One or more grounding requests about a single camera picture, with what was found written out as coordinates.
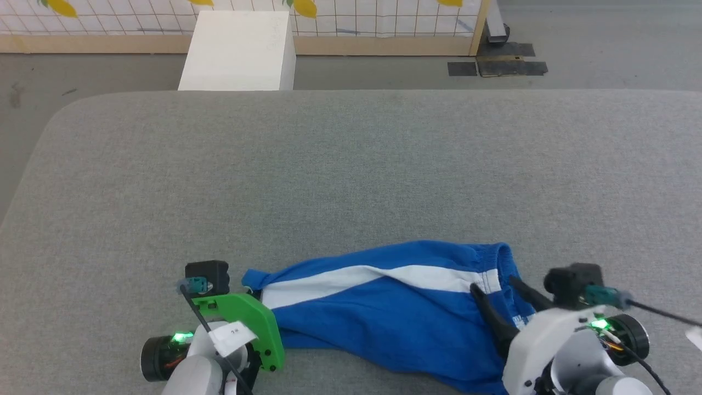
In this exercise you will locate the grey metal panel stand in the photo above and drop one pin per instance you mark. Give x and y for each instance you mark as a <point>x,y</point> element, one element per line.
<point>496,24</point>

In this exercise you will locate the white paper label tag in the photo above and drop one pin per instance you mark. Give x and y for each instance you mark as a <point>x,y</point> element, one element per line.
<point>233,336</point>

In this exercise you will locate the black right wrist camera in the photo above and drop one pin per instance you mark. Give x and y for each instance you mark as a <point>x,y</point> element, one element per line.
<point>573,282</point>

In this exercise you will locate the large black floor tape patch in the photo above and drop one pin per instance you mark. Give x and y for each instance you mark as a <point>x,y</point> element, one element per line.
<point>510,60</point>

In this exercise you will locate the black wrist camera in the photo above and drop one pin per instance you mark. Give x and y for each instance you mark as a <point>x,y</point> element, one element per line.
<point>573,282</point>
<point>211,274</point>

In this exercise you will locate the small black floor tape patch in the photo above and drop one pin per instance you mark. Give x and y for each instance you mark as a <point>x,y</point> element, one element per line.
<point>462,68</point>

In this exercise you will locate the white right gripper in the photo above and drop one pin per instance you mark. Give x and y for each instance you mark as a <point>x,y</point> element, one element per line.
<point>535,343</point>

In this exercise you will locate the lemon print grid panel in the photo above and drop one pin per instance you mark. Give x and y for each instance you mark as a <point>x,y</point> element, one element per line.
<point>109,19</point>

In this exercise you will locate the blue shorts with white stripe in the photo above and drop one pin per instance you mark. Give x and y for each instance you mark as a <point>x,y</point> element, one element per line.
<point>395,318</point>

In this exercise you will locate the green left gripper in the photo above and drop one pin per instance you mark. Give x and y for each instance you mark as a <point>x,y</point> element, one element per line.
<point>249,315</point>

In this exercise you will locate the white box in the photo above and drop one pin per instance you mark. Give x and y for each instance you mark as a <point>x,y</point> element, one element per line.
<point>238,52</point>

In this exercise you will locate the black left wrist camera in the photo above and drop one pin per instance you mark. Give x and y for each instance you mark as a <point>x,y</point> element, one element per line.
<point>211,274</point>

